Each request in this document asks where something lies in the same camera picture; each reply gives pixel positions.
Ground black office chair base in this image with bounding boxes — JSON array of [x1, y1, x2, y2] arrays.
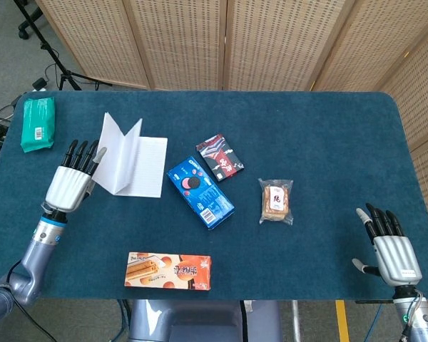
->
[[17, 6, 44, 40]]

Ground black and red snack box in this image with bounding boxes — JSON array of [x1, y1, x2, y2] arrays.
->
[[195, 133, 245, 182]]

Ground orange egg roll box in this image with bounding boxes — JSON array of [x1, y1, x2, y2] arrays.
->
[[123, 252, 212, 291]]

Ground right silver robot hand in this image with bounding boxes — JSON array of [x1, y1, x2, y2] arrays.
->
[[352, 203, 423, 286]]

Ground silver-blue robot torso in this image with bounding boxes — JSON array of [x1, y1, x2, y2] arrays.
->
[[127, 299, 283, 342]]

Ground blue Oreo cookie box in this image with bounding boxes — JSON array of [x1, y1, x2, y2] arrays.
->
[[166, 156, 236, 230]]

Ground bread in clear plastic bag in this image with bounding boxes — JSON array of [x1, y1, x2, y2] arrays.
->
[[258, 177, 294, 226]]

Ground wooden rattan folding screen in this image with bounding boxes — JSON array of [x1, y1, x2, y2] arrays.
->
[[35, 0, 428, 257]]

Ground white lined paper notebook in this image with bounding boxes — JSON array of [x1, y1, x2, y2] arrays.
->
[[91, 112, 169, 199]]

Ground black tripod stand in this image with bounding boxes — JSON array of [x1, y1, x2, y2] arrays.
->
[[13, 0, 113, 91]]

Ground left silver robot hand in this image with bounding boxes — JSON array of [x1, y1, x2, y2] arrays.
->
[[44, 139, 108, 214]]

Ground dark blue table cloth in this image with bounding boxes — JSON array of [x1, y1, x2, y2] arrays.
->
[[0, 90, 428, 301]]

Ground green tissue pack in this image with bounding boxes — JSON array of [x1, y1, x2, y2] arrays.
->
[[20, 96, 56, 154]]

